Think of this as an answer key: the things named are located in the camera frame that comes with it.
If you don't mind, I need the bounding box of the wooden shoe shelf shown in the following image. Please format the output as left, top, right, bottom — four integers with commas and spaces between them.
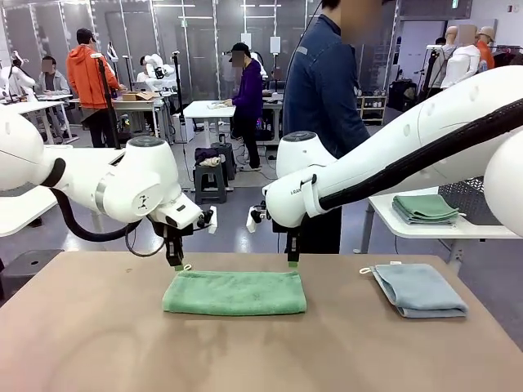
355, 94, 388, 126

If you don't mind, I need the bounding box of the white background desk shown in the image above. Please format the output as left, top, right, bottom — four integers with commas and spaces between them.
182, 100, 238, 150

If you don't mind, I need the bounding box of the dark grey plastic stool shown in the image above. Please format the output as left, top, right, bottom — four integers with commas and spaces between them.
7, 249, 65, 287

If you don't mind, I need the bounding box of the person in orange hoodie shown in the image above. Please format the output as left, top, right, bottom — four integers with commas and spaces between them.
65, 27, 123, 149

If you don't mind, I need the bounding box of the person in purple hoodie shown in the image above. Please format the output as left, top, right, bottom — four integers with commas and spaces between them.
230, 42, 265, 171

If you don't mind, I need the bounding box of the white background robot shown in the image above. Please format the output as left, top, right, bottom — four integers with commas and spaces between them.
142, 52, 177, 93
0, 51, 37, 103

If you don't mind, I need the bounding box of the pile of dark clothes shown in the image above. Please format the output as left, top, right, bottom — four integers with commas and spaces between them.
194, 146, 224, 168

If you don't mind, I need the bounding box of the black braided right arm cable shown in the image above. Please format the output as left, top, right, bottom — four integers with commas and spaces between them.
318, 97, 523, 213

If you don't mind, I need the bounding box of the grey background workbench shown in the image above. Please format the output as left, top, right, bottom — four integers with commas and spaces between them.
69, 96, 168, 142

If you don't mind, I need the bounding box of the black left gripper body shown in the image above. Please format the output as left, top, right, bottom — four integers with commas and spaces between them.
163, 226, 194, 256

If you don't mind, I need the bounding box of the rack of dark garments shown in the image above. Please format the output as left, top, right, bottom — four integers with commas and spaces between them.
492, 44, 523, 69

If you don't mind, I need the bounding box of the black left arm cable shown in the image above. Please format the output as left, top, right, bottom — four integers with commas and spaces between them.
42, 157, 168, 258

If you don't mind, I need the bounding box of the person in denim jacket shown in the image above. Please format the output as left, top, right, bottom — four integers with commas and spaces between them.
283, 0, 371, 255

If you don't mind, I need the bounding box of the person in grey jacket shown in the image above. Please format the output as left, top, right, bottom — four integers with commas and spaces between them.
35, 56, 74, 138

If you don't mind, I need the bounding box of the grey perforated basket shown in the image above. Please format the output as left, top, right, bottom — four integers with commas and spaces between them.
439, 179, 498, 226

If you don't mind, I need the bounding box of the mannequin in orange shirt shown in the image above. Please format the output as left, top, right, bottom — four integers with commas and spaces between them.
476, 24, 496, 70

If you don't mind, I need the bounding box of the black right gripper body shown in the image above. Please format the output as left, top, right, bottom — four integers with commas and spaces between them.
284, 226, 304, 251

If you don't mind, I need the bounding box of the black camera stand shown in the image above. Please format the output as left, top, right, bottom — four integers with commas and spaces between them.
170, 51, 188, 144
90, 51, 122, 150

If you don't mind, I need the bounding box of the mannequin in white sweater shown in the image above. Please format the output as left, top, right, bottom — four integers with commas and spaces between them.
440, 23, 482, 89

